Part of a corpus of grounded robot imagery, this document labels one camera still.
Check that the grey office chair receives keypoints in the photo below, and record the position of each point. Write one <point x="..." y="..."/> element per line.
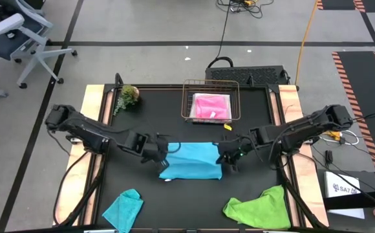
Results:
<point x="6" y="24"/>

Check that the black perforated computer case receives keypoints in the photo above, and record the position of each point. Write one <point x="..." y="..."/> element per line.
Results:
<point x="258" y="75"/>

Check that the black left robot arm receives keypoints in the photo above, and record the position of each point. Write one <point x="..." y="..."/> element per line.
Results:
<point x="90" y="131"/>

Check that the yellow plug adapter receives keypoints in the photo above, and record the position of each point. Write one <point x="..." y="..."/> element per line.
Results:
<point x="334" y="135"/>

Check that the wooden side board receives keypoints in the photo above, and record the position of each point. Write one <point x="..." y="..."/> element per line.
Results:
<point x="289" y="95"/>
<point x="92" y="94"/>

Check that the black frame strut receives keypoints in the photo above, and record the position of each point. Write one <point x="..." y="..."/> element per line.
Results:
<point x="300" y="200"/>
<point x="87" y="197"/>

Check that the black frame post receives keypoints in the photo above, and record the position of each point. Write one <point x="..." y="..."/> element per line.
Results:
<point x="119" y="79"/>

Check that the white waffle microfiber towel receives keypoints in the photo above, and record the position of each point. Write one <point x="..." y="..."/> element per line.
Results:
<point x="192" y="110"/>

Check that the white printed paper box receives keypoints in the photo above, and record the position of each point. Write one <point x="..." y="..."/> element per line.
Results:
<point x="339" y="181"/>

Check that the light blue microfiber towel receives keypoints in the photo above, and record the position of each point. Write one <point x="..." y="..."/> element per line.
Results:
<point x="192" y="161"/>

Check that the black power brick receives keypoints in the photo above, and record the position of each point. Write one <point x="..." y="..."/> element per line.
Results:
<point x="328" y="156"/>

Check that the black metal beam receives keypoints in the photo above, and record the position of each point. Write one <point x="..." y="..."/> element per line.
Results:
<point x="359" y="199"/>

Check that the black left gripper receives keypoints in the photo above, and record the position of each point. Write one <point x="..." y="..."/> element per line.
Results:
<point x="155" y="149"/>

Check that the teal microfiber towel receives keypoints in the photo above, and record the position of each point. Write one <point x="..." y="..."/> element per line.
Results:
<point x="123" y="210"/>

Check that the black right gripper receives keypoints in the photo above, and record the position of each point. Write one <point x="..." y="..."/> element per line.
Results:
<point x="234" y="150"/>

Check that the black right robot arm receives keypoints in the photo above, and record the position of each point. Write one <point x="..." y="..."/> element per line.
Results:
<point x="304" y="127"/>

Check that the small potted green plant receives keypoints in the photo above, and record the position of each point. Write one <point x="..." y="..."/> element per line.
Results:
<point x="129" y="94"/>

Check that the green microfiber towel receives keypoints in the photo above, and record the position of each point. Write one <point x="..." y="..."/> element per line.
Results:
<point x="258" y="210"/>

